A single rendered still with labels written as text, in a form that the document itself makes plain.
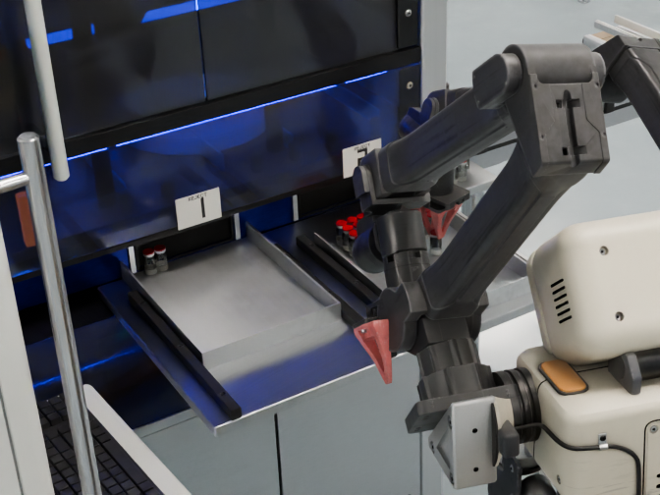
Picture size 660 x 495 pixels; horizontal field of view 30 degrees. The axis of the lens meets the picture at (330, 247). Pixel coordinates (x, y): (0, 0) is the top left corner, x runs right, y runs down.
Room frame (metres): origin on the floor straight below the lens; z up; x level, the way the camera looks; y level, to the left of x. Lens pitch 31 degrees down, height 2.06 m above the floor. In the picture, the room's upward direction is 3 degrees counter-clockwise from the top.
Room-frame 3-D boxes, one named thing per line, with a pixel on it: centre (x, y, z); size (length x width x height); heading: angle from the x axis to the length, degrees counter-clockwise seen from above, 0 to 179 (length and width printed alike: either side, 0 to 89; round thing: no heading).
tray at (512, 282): (1.89, -0.17, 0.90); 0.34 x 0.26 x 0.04; 29
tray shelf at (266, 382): (1.85, 0.00, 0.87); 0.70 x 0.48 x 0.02; 120
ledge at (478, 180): (2.26, -0.26, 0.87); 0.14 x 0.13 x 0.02; 30
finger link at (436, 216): (1.94, -0.19, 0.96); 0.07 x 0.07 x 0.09; 44
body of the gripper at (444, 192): (1.94, -0.20, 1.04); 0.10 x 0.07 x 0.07; 44
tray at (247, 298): (1.82, 0.18, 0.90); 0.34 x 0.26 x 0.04; 30
